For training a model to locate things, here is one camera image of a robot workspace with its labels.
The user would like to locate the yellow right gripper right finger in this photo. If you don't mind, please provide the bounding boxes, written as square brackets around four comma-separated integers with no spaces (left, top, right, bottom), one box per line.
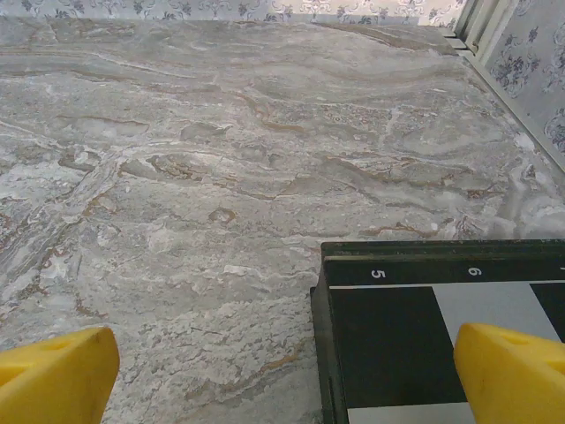
[454,322,565,424]

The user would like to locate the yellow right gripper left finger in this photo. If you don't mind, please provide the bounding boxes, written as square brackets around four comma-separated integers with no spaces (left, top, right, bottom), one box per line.
[0,326,121,424]

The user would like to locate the black chessboard with numbers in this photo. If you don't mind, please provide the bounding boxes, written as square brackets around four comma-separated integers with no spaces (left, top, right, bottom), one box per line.
[310,238,565,424]

